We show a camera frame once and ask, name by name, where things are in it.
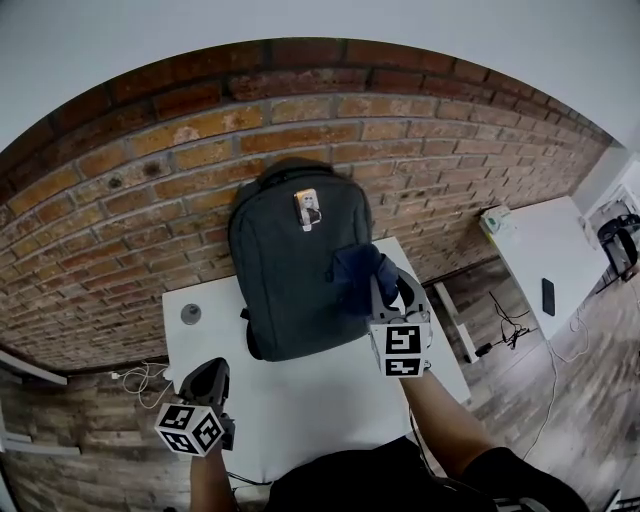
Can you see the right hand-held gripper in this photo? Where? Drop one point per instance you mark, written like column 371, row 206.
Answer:
column 402, row 350

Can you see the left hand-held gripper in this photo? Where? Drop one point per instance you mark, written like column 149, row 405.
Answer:
column 190, row 430

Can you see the dark blue cloth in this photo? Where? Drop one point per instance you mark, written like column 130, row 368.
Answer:
column 355, row 275

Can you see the dark grey backpack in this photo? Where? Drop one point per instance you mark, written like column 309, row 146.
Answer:
column 280, row 280

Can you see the person's left forearm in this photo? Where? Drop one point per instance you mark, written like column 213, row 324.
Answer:
column 210, row 482

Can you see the person's right forearm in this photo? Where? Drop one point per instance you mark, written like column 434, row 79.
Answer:
column 440, row 420

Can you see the grey table grommet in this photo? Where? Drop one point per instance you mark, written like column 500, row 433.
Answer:
column 191, row 314

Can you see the white square table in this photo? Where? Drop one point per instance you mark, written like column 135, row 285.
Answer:
column 310, row 400

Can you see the photo card tag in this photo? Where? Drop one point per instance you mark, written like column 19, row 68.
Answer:
column 307, row 207

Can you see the white green tissue box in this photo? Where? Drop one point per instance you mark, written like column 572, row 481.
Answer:
column 497, row 220

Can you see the black phone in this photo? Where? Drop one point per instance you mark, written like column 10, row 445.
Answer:
column 548, row 297

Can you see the white standing desk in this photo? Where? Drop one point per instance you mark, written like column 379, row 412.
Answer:
column 550, row 250

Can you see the person's black clothing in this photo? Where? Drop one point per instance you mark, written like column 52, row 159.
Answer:
column 350, row 480

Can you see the small white side table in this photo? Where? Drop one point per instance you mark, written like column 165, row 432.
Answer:
column 35, row 372

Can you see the small white object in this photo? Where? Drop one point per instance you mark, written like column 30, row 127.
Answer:
column 590, row 232

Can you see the black folding chair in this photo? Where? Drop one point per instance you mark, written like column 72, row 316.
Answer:
column 620, row 250

